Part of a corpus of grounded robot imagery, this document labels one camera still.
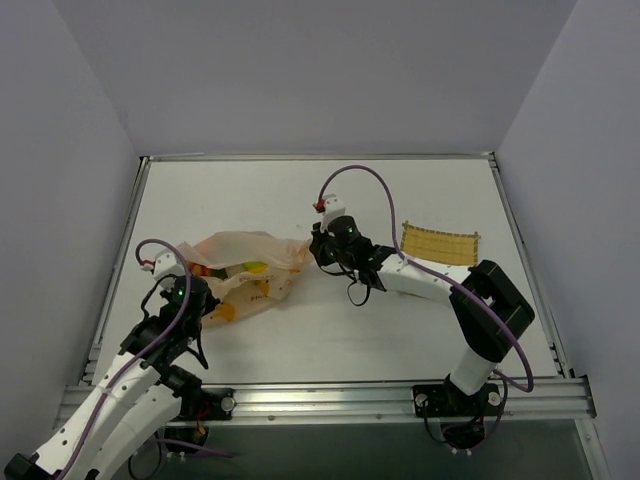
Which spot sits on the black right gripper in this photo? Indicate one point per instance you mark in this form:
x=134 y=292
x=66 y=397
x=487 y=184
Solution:
x=322 y=248

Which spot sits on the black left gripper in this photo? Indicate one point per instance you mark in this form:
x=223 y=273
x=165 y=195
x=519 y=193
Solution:
x=209 y=304

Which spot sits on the translucent banana print plastic bag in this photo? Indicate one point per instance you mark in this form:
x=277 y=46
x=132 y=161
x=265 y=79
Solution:
x=244 y=294

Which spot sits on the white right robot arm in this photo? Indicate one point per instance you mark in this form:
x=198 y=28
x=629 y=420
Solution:
x=490 y=310

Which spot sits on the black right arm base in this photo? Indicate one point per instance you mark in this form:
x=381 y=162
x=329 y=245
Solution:
x=452 y=419

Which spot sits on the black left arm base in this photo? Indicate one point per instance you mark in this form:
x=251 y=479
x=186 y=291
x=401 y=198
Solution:
x=192 y=425

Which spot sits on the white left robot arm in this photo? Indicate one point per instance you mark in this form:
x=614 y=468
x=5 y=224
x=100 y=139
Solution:
x=142 y=390

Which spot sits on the red lychee bunch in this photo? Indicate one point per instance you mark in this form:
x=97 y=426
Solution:
x=203 y=271

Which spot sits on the yellow bamboo mat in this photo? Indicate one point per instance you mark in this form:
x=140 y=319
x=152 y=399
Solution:
x=458 y=249

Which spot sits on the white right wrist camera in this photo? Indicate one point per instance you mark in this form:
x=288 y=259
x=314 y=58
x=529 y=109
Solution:
x=329 y=207

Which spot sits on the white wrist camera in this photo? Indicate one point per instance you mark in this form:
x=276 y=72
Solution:
x=329 y=207
x=165 y=263

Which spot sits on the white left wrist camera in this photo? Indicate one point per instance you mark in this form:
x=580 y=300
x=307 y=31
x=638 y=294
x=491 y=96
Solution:
x=165 y=263

